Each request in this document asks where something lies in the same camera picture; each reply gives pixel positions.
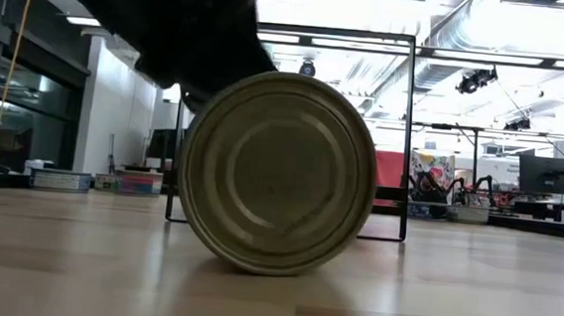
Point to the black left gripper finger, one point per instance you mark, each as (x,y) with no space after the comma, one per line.
(229,59)
(168,76)

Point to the red blue label tin can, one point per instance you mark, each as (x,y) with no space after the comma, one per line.
(138,184)

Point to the black computer monitor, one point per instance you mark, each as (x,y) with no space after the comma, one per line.
(161,144)
(544,175)

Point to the thin black tripod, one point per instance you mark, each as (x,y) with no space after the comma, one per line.
(111,156)

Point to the pale blue label tin can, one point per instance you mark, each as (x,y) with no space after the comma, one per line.
(61,181)

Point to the white box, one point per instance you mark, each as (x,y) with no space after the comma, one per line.
(40,164)

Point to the red panel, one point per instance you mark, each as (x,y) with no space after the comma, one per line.
(389,170)

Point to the colourful floral cloth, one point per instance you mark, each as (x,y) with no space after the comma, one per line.
(433,168)

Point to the black ceiling spotlight cluster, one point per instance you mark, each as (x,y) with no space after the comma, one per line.
(476,81)
(517,123)

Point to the long ceiling light bar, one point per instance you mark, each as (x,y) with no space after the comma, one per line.
(488,58)

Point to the black ceiling track fixture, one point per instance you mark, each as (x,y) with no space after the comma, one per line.
(541,4)

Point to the black hanging dome camera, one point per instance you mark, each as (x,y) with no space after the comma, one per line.
(307,69)

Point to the wooden shelf black metal frame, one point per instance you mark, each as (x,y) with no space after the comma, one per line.
(407,137)

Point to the neighbouring rig black frame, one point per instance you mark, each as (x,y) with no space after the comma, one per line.
(474,156)

